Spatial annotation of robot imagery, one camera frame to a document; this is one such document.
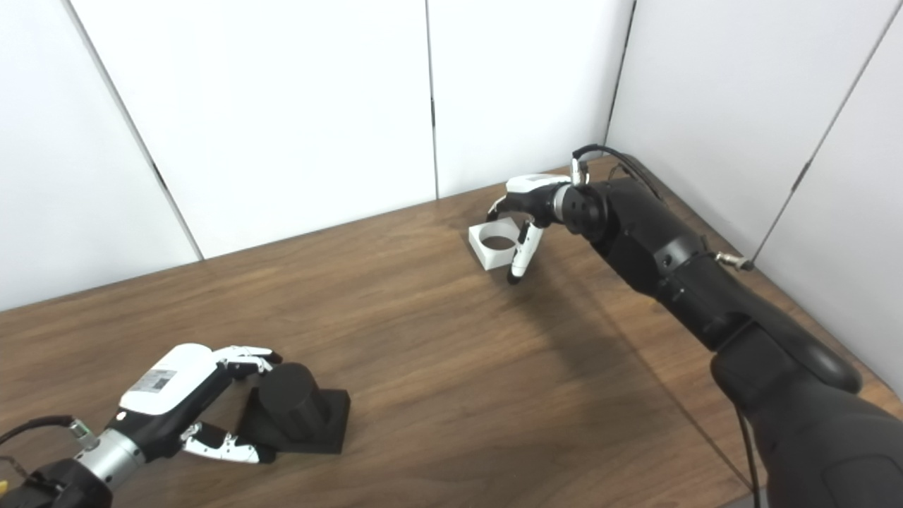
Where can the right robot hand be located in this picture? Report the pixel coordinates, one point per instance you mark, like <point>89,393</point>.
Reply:
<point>536,194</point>

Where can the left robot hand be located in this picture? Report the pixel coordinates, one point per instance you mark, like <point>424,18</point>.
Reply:
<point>169,384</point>

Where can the white square piece with hole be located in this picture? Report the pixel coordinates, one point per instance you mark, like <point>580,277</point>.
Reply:
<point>487,257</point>

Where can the black peg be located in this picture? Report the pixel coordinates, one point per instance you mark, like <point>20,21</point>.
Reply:
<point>289,402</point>

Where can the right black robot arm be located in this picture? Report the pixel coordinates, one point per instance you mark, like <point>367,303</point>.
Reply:
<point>705,289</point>

